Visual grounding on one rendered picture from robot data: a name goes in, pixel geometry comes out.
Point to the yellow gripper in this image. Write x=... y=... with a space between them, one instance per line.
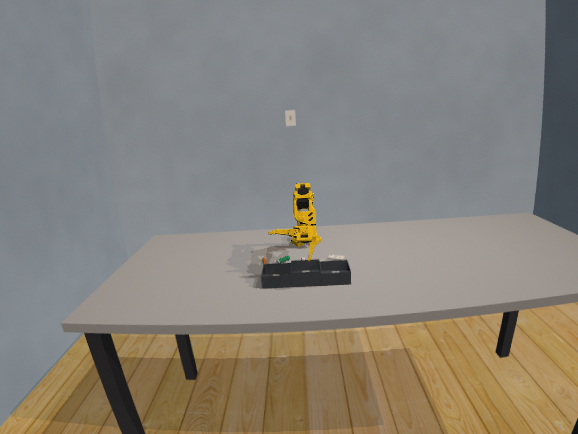
x=310 y=237

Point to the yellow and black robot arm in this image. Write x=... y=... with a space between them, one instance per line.
x=302 y=202

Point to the grey bin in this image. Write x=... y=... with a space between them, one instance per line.
x=301 y=273

